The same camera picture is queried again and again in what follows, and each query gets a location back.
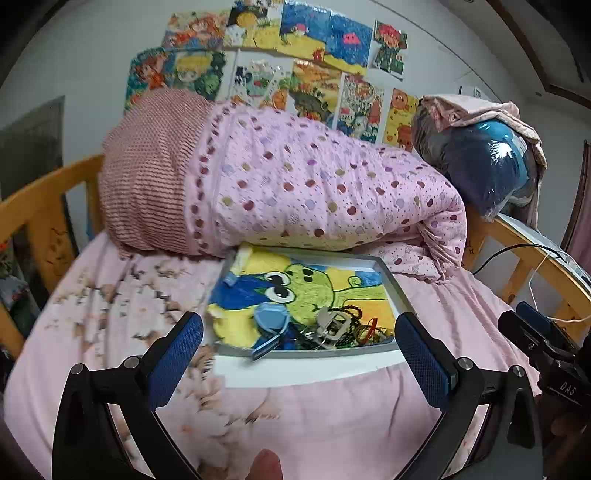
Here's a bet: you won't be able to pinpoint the blue plastic wrapped bundle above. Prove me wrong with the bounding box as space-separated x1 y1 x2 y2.
422 92 548 228

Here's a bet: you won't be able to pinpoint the blue striped hair clip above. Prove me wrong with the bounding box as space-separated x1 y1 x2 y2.
250 335 279 363

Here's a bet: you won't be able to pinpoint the group of cartoon wall pictures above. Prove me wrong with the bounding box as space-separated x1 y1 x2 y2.
124 0 422 153

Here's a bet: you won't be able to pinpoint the blue round hair clip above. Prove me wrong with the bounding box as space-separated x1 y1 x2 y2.
252 302 290 334

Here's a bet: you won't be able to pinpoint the black cable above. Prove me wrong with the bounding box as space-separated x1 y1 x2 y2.
475 244 570 274

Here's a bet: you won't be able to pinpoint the blue plastic-wrapped bundle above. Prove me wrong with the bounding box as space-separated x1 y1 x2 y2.
410 108 540 219

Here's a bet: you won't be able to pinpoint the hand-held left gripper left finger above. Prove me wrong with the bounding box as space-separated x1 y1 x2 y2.
52 312 205 480

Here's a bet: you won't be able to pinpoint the grey flat panel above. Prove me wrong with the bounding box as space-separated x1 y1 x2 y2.
496 214 591 283

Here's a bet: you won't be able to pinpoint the pink polka dot quilt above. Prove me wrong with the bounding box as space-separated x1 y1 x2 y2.
184 102 468 283

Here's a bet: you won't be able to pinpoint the wooden bed frame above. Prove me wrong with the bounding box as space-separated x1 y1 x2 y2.
0 154 591 361

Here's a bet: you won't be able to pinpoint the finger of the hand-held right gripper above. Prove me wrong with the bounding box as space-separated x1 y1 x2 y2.
497 309 560 371
515 301 574 348

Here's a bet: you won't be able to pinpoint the pink bed sheet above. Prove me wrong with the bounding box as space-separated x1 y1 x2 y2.
0 230 551 480

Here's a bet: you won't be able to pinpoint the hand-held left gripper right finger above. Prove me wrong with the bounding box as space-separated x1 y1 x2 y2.
394 312 544 480

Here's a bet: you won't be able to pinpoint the red striped pillow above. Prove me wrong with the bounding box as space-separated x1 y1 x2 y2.
99 88 223 260

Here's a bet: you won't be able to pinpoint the cartoon picture tray liner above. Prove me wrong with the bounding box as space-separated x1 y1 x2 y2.
208 244 399 350

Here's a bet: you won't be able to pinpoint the pile of mixed jewelry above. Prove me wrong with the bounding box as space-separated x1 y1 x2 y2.
286 302 394 352

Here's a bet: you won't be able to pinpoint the white cable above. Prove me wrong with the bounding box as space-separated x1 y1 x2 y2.
529 251 584 324

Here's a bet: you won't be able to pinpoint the person's left hand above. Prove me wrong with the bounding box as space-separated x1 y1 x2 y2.
249 449 284 480

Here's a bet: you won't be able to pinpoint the grey rectangular tray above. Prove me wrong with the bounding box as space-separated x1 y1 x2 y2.
205 242 414 361

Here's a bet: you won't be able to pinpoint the dark door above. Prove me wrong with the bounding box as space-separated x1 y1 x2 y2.
0 96 66 197

